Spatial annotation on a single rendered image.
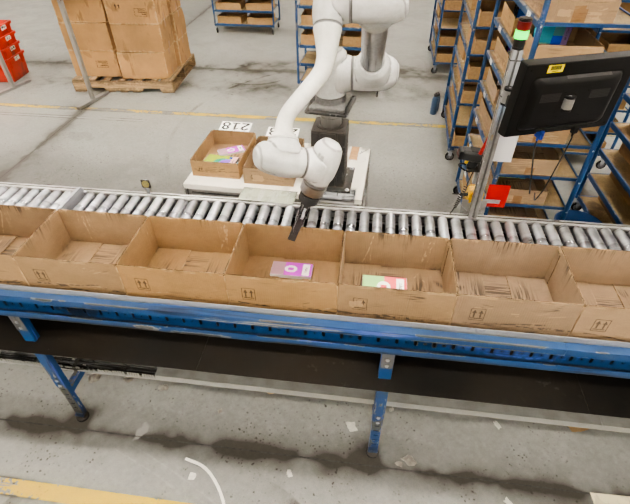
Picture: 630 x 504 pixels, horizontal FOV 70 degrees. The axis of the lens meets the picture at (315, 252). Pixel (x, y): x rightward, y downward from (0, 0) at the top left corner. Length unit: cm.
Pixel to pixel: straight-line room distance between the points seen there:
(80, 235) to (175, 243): 42
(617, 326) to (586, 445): 102
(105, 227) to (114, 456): 110
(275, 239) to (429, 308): 65
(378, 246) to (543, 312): 61
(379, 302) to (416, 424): 102
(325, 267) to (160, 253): 69
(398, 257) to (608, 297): 78
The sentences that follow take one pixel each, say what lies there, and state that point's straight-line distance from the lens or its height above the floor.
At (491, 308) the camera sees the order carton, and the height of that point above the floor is 100.
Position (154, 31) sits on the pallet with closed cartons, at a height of 67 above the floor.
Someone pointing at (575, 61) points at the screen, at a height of 154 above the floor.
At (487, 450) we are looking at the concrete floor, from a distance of 247.
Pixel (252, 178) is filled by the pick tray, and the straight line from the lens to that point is 255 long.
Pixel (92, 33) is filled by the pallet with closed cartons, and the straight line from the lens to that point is 624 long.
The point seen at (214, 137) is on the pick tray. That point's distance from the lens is 300.
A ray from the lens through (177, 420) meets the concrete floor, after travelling 251.
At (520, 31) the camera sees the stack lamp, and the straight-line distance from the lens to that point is 205.
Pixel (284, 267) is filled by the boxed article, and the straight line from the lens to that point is 179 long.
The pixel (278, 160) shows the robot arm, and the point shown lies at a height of 140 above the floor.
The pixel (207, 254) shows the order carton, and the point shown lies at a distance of 192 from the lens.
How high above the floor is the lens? 212
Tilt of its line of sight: 41 degrees down
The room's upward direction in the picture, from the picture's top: 1 degrees counter-clockwise
